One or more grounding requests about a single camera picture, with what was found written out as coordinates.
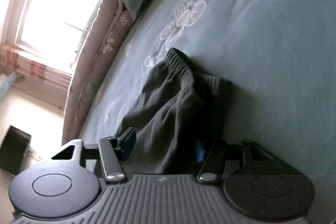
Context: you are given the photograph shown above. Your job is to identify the dark green trousers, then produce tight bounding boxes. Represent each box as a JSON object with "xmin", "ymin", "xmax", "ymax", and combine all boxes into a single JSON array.
[{"xmin": 117, "ymin": 48, "xmax": 234, "ymax": 176}]

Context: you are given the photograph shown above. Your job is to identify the green floral bed sheet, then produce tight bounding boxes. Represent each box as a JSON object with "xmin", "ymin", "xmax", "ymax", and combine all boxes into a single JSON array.
[{"xmin": 79, "ymin": 0, "xmax": 336, "ymax": 224}]

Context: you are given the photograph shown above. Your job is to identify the folded pink floral quilt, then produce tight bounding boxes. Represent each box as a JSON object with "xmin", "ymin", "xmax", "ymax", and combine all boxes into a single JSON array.
[{"xmin": 62, "ymin": 0, "xmax": 134, "ymax": 144}]

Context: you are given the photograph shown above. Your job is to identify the wall mounted television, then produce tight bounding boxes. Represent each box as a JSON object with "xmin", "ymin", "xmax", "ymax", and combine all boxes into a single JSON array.
[{"xmin": 0, "ymin": 126, "xmax": 31, "ymax": 176}]

